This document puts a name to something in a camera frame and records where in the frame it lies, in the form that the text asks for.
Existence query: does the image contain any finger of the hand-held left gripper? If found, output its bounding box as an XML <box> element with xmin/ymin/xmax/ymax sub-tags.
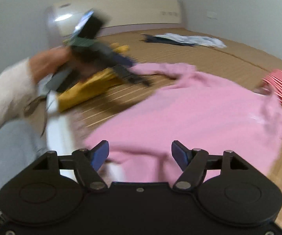
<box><xmin>107</xmin><ymin>49</ymin><xmax>135</xmax><ymax>67</ymax></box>
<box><xmin>112</xmin><ymin>65</ymin><xmax>152</xmax><ymax>87</ymax></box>

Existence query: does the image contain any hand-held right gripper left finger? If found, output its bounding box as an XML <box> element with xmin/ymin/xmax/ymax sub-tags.
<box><xmin>32</xmin><ymin>140</ymin><xmax>109</xmax><ymax>193</ymax></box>

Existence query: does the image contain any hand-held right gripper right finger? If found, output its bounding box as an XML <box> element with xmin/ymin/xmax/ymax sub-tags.
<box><xmin>171</xmin><ymin>140</ymin><xmax>249</xmax><ymax>192</ymax></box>

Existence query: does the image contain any pink shirt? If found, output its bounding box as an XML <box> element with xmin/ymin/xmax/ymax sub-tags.
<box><xmin>84</xmin><ymin>62</ymin><xmax>282</xmax><ymax>184</ymax></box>

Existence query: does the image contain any person's left hand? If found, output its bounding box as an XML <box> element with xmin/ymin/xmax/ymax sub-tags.
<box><xmin>29</xmin><ymin>46</ymin><xmax>83</xmax><ymax>84</ymax></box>

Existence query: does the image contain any dark blue garment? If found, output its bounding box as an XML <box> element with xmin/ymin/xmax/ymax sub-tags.
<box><xmin>141</xmin><ymin>34</ymin><xmax>198</xmax><ymax>47</ymax></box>

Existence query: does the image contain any yellow striped shirt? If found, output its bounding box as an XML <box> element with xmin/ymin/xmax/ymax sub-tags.
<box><xmin>58</xmin><ymin>44</ymin><xmax>131</xmax><ymax>113</ymax></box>

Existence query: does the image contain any cream bed headboard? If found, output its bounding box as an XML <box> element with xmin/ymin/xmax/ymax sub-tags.
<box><xmin>45</xmin><ymin>0</ymin><xmax>189</xmax><ymax>42</ymax></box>

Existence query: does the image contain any light blue shirt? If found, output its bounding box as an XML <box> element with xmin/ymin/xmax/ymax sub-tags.
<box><xmin>156</xmin><ymin>33</ymin><xmax>227</xmax><ymax>49</ymax></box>

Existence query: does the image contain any bamboo bed mat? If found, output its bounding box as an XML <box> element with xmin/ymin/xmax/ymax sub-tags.
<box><xmin>50</xmin><ymin>28</ymin><xmax>282</xmax><ymax>235</ymax></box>

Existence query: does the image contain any white bed frame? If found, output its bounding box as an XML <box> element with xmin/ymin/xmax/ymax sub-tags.
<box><xmin>45</xmin><ymin>93</ymin><xmax>87</xmax><ymax>157</ymax></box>

